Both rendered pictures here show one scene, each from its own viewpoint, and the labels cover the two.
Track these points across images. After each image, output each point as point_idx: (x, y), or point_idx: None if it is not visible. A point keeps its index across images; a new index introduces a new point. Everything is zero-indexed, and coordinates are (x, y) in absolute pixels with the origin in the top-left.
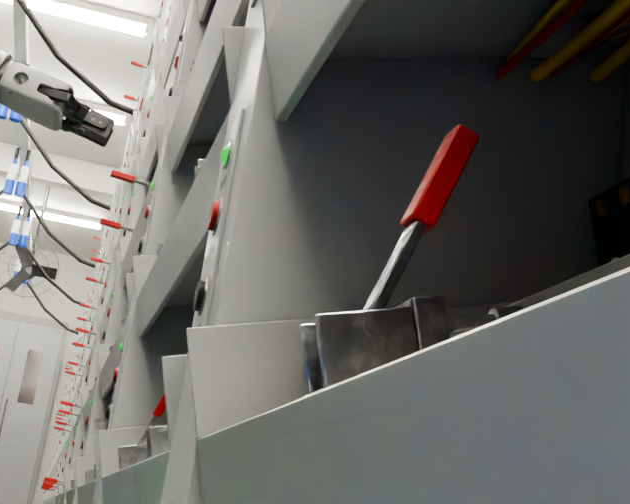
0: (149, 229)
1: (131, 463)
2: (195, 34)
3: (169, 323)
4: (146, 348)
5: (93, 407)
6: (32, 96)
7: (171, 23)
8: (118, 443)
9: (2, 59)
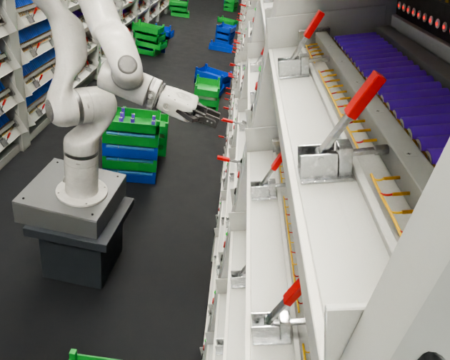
0: (223, 268)
1: None
2: (246, 178)
3: None
4: None
5: (227, 172)
6: (173, 116)
7: None
8: (213, 336)
9: (156, 93)
